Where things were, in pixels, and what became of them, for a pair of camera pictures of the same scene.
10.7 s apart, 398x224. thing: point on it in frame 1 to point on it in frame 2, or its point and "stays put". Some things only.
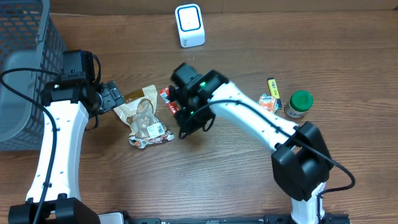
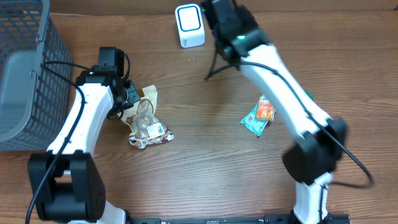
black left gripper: (112, 96) to (132, 94)
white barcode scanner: (190, 25) stays put
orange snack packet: (269, 102) stays put
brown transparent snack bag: (137, 113) stays put
